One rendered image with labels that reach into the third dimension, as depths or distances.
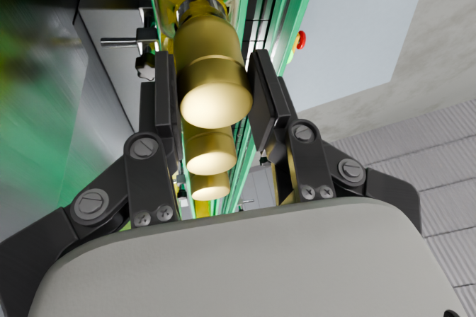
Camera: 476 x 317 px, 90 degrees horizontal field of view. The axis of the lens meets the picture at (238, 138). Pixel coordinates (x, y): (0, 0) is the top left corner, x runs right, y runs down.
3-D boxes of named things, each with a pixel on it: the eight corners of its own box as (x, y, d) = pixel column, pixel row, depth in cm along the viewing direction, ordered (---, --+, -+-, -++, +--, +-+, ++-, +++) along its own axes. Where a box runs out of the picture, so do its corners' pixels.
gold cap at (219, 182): (227, 154, 24) (234, 196, 22) (193, 161, 24) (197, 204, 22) (219, 136, 21) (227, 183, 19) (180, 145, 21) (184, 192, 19)
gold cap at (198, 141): (216, 89, 16) (225, 145, 14) (235, 116, 19) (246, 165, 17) (171, 108, 17) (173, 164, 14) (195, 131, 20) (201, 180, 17)
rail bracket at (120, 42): (103, -9, 31) (88, 60, 24) (157, -7, 33) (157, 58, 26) (112, 20, 35) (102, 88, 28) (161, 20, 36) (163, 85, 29)
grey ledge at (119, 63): (86, -27, 37) (74, 15, 31) (146, -25, 39) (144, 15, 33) (168, 189, 117) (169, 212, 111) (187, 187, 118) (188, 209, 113)
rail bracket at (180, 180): (159, 154, 69) (160, 199, 62) (183, 152, 70) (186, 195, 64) (161, 160, 72) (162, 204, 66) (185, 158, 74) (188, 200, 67)
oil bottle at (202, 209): (194, 197, 105) (200, 269, 90) (207, 195, 106) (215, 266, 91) (195, 201, 109) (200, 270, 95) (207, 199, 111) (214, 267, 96)
